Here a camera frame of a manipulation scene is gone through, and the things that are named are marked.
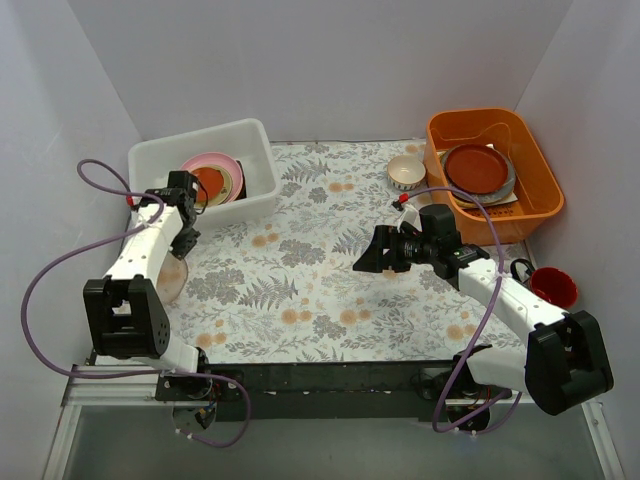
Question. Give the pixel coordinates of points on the pink round plate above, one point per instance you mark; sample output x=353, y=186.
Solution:
x=220, y=160

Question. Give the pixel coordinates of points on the red black skull mug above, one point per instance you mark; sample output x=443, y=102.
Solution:
x=549, y=283

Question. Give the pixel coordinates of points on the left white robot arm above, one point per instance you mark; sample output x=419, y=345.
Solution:
x=126, y=316

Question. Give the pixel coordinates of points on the white ceramic bowl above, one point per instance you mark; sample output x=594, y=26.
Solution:
x=405, y=172

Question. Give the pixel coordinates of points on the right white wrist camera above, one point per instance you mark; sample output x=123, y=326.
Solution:
x=407, y=212

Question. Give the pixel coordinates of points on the small cream floral plate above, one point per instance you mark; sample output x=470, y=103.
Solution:
x=225, y=193

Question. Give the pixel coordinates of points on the small red round plate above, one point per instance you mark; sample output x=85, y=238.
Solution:
x=212, y=183

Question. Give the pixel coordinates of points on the orange plastic bin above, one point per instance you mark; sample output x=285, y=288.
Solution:
x=539, y=196

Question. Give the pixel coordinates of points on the red plate in orange bin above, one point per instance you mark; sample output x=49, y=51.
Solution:
x=476, y=169

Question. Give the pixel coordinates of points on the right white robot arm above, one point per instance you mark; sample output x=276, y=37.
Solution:
x=565, y=363

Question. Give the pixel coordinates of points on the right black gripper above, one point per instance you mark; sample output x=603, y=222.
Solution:
x=383, y=248

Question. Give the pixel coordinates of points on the floral patterned table mat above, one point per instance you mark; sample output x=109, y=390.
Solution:
x=282, y=288

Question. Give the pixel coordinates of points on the yellow plate in orange bin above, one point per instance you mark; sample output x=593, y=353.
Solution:
x=467, y=203

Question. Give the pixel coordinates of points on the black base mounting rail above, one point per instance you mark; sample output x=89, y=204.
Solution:
x=325, y=390

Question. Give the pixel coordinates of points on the white plastic bin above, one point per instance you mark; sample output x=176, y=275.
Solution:
x=244, y=140

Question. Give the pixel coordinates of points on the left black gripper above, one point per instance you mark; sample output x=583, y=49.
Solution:
x=186, y=241

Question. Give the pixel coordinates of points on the clear glass floral plate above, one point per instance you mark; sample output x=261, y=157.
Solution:
x=172, y=278

